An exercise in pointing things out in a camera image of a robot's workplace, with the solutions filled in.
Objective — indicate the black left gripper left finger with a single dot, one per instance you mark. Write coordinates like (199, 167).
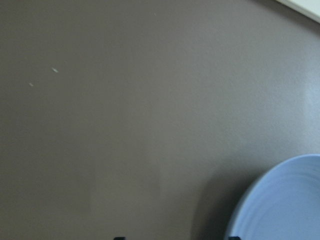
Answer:
(119, 238)

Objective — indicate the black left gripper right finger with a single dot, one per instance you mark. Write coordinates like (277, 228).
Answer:
(234, 238)

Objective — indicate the blue round plate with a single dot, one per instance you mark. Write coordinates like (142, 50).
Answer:
(282, 204)

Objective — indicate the cream serving tray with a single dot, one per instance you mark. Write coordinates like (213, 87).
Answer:
(308, 8)

